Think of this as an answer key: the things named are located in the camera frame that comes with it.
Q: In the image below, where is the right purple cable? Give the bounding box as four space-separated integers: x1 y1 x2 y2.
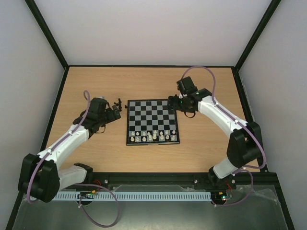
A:
180 65 267 208

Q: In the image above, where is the black enclosure frame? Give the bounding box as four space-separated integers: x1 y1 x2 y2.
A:
6 0 295 230

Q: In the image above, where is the black and silver chessboard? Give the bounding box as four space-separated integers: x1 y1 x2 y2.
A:
126 99 180 146

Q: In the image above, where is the purple cable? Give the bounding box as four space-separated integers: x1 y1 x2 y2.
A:
180 65 267 208
26 90 121 228

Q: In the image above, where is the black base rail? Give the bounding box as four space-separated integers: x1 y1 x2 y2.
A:
93 172 279 186

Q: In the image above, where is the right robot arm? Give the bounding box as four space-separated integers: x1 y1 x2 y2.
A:
167 77 264 188

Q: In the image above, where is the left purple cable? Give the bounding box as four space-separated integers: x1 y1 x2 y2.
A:
26 90 121 228

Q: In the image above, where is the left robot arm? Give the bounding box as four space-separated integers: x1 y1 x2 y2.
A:
18 98 121 203

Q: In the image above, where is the white slotted cable duct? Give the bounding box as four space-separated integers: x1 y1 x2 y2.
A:
53 191 212 202

